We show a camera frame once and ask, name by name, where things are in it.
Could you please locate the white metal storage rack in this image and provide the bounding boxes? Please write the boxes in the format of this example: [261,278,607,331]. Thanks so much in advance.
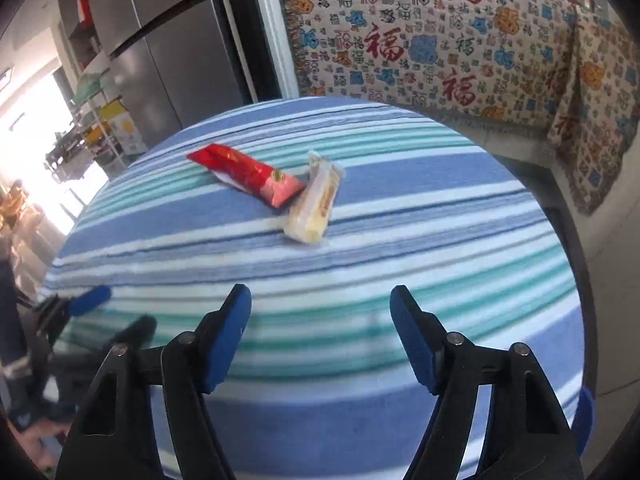
[44,68,129,183]

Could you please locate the clear wrapped bread stick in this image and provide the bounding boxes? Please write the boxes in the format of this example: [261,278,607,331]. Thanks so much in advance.
[284,152,345,245]

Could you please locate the yellow green cardboard box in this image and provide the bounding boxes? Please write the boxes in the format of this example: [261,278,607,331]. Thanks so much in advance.
[98,99,148,155]

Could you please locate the red long snack wrapper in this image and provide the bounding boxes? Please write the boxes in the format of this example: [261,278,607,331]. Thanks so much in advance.
[186,144,305,209]

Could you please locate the blue green striped tablecloth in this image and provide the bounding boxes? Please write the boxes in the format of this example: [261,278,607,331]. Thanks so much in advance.
[42,98,584,479]

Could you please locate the grey steel refrigerator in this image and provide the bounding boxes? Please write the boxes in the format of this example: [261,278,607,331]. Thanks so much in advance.
[89,0,250,148]

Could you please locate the small patterned fu blanket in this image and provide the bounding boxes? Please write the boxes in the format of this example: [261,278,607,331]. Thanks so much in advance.
[548,12,639,216]

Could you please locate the large patterned fu blanket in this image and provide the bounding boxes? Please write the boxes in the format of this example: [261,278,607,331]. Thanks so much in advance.
[280,0,575,128]

